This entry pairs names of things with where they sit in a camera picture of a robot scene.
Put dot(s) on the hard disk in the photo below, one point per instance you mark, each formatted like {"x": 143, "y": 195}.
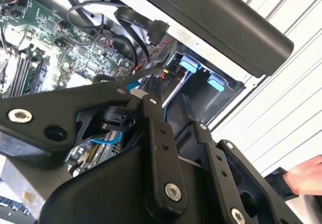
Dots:
{"x": 188, "y": 65}

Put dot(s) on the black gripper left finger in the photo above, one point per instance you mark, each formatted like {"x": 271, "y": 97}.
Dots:
{"x": 50, "y": 103}

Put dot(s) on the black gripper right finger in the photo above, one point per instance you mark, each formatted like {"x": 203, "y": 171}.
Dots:
{"x": 219, "y": 163}

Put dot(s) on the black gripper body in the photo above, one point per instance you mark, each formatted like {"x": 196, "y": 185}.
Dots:
{"x": 113, "y": 196}

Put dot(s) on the person's hand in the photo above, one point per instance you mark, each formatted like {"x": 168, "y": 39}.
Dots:
{"x": 307, "y": 176}

